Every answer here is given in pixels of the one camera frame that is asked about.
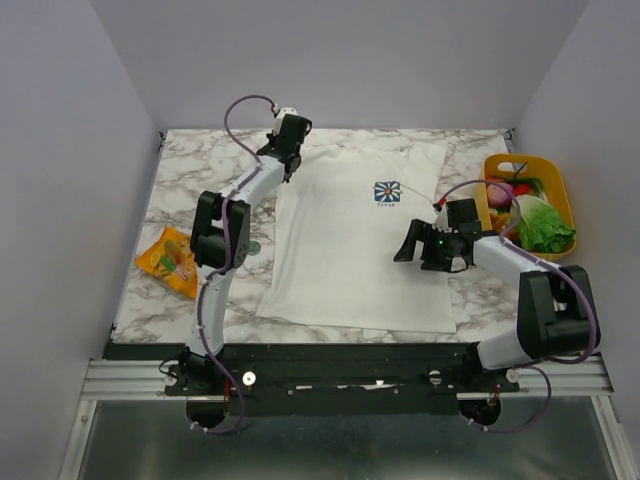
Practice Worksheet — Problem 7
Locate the white t-shirt with flower print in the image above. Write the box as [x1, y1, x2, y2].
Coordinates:
[257, 144, 456, 334]

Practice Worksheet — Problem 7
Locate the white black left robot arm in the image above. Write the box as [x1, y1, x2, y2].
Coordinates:
[179, 107, 312, 395]

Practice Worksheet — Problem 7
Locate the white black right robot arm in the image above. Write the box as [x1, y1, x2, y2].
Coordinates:
[394, 199, 600, 392]

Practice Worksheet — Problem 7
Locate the round green blue brooch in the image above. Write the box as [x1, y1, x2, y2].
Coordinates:
[248, 241, 261, 256]

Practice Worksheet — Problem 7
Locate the purple toy onion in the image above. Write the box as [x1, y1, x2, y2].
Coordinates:
[486, 182, 513, 209]

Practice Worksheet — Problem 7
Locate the red toy tomato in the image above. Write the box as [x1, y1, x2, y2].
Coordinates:
[513, 184, 531, 197]

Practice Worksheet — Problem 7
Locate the green toy cabbage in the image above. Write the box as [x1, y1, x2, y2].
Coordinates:
[515, 195, 576, 254]

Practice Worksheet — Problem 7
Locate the yellow plastic basket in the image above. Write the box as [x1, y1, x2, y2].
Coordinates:
[475, 154, 576, 261]

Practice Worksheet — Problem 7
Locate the orange snack bag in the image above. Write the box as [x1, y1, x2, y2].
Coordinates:
[135, 227, 198, 299]

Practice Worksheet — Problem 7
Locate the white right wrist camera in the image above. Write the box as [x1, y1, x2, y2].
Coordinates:
[432, 206, 451, 233]

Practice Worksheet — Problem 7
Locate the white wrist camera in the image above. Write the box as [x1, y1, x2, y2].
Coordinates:
[274, 106, 298, 118]
[432, 206, 451, 233]

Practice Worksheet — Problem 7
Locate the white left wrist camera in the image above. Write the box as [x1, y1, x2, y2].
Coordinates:
[274, 106, 298, 118]

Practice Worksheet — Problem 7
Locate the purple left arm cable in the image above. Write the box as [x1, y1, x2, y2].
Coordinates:
[189, 94, 279, 435]

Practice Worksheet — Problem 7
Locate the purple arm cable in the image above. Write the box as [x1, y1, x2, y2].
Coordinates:
[189, 94, 279, 435]
[432, 179, 601, 434]

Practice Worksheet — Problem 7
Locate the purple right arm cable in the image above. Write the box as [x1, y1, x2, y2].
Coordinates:
[432, 179, 601, 434]

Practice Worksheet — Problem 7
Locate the black mounting base plate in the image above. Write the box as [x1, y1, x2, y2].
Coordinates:
[103, 343, 519, 418]

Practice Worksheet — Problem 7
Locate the aluminium rail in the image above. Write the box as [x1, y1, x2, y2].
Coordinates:
[81, 357, 614, 401]

